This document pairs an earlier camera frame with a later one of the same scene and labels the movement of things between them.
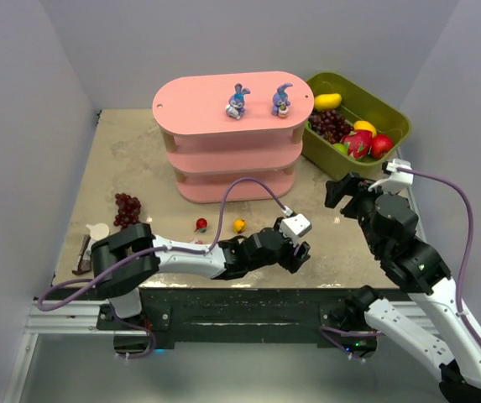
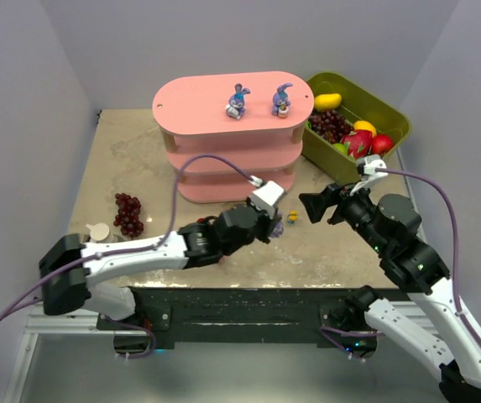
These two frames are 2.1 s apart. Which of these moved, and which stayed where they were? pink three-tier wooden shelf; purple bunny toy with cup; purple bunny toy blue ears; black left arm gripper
Moved: black left arm gripper
Stayed: purple bunny toy blue ears; pink three-tier wooden shelf; purple bunny toy with cup
